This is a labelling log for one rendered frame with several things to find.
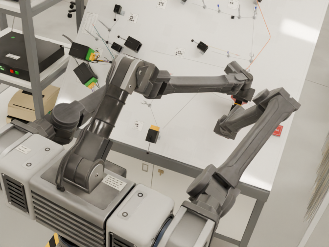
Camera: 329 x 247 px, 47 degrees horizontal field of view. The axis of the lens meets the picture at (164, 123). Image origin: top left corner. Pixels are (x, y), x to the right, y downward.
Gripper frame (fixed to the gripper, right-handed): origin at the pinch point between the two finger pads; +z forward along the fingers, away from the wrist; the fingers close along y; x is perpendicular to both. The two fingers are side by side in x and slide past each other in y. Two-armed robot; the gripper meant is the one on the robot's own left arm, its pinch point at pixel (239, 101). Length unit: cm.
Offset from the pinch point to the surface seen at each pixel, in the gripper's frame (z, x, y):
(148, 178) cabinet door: 44, 38, 31
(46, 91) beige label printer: 37, 18, 108
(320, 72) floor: 229, -221, -61
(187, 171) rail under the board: 24.7, 32.5, 10.7
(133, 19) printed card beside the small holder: -3, -22, 67
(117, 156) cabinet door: 38, 36, 50
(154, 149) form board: 21.7, 29.9, 30.1
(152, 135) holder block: 10.7, 28.3, 31.6
